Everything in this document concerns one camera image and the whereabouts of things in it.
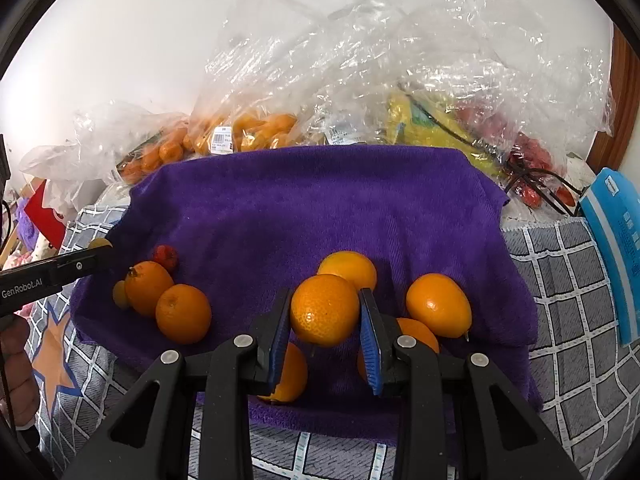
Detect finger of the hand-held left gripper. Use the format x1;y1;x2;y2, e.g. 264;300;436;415
55;246;113;286

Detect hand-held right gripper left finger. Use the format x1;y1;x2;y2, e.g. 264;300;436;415
60;287;293;480

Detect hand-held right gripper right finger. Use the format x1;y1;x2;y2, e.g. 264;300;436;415
357;287;586;480

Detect small orange citrus fruit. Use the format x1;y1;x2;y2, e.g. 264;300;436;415
270;342;309;404
290;274;361;348
356;317;441;381

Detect orange mandarin with stem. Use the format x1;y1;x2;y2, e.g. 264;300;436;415
124;260;175;317

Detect oval orange citrus fruit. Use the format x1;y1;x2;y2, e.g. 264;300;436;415
405;273;473;339

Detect small red fruit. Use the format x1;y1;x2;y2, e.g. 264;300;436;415
152;245;179;273

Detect bag of red fruits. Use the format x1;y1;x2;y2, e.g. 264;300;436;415
452;102;576;208

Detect person's left hand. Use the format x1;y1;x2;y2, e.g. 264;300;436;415
0;317;39;428

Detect red paper bag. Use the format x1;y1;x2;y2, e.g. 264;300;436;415
22;182;68;251

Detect purple plush toy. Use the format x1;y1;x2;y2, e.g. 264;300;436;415
12;200;38;246

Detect purple towel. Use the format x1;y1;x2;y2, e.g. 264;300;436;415
70;145;543;448

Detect clear bag of mandarins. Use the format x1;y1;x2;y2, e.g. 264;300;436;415
75;102;193;184
189;110;301;156

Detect grey checked star-print cloth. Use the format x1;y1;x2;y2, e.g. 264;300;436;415
30;205;640;480

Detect yellow package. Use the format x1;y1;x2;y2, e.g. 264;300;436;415
385;91;506;176

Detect blue tissue pack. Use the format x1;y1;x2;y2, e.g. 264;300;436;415
580;167;640;346

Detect clear bag with grapes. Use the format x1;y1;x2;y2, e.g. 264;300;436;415
192;0;616;181

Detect black cable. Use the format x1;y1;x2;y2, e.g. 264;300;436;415
505;160;585;211

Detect brown wooden door frame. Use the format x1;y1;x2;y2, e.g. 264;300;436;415
585;25;640;176

